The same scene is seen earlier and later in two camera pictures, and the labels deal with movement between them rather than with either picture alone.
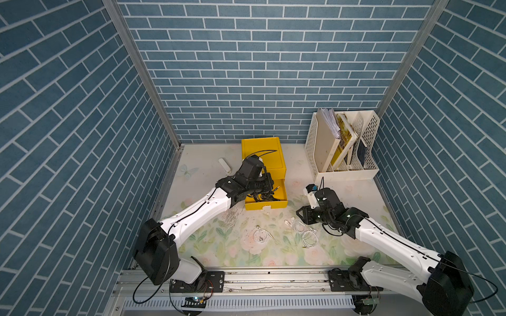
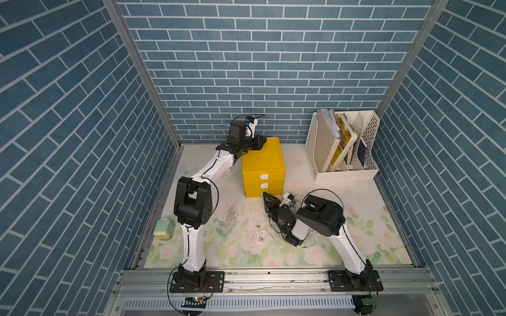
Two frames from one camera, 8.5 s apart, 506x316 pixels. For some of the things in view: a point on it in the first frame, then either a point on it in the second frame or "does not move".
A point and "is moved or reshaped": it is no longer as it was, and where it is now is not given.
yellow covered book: (348, 137) does not move
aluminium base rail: (268, 292) does not move
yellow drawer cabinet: (275, 192) is moved or reshaped
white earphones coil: (260, 235) does not move
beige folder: (327, 138) does not move
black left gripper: (266, 179) -> (255, 142)
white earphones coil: (309, 238) does not move
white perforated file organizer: (343, 145) does not move
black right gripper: (305, 216) -> (273, 205)
